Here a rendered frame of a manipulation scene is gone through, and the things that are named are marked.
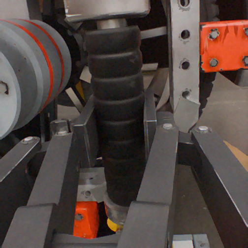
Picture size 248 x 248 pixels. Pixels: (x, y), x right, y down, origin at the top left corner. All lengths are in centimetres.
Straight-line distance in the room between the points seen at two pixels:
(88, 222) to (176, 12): 41
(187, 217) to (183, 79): 97
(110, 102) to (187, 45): 24
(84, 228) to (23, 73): 36
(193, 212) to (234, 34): 104
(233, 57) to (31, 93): 28
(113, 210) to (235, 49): 29
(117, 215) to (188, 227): 105
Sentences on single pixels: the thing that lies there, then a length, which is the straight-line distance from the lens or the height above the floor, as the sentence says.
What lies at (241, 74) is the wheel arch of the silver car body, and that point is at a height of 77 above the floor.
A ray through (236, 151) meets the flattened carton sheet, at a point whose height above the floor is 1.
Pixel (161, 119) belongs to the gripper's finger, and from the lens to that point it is 16.
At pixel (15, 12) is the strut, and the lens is 42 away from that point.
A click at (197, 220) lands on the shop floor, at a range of 128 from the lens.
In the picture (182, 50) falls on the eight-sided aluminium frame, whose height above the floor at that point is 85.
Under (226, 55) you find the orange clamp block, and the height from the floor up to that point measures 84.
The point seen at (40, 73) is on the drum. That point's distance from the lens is 30.
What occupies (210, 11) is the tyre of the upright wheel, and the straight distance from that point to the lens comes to 47.
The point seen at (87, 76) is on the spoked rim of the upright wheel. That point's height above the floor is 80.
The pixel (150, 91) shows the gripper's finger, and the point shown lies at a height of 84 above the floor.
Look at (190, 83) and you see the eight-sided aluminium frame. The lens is 39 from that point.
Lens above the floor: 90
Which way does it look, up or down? 23 degrees down
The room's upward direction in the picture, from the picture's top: 6 degrees counter-clockwise
